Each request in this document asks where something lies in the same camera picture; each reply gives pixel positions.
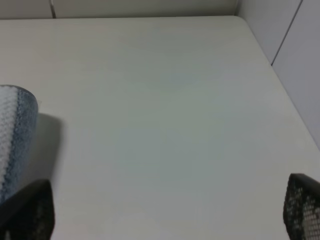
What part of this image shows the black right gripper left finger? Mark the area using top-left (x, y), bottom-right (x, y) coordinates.
top-left (0, 179), bottom-right (55, 240)

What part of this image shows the blue white striped towel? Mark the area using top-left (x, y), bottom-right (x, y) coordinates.
top-left (0, 85), bottom-right (39, 203)

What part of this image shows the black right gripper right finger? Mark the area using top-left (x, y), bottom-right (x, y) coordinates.
top-left (283, 173), bottom-right (320, 240)

